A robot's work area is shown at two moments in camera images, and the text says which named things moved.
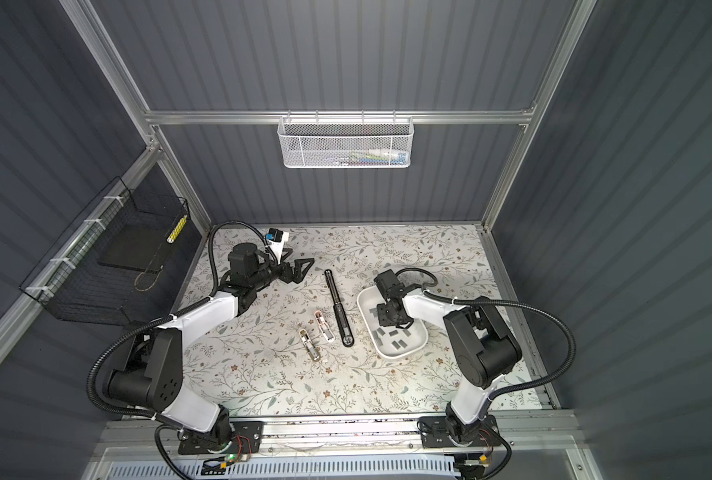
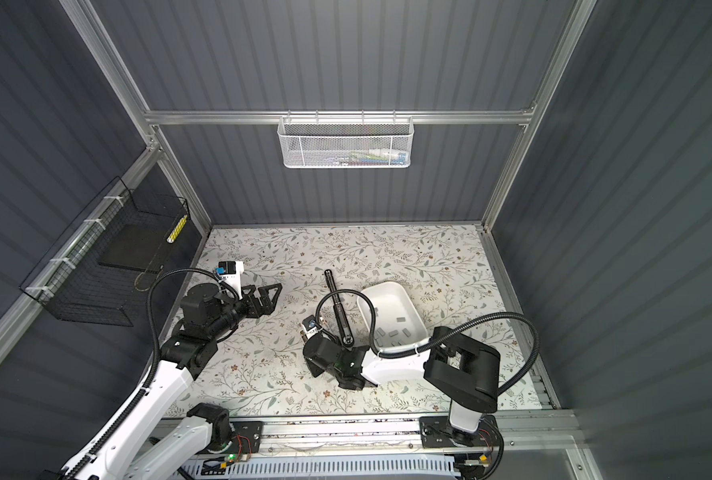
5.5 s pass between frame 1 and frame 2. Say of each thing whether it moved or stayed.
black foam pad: stayed
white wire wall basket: stayed
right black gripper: moved
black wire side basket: stayed
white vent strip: stayed
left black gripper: moved
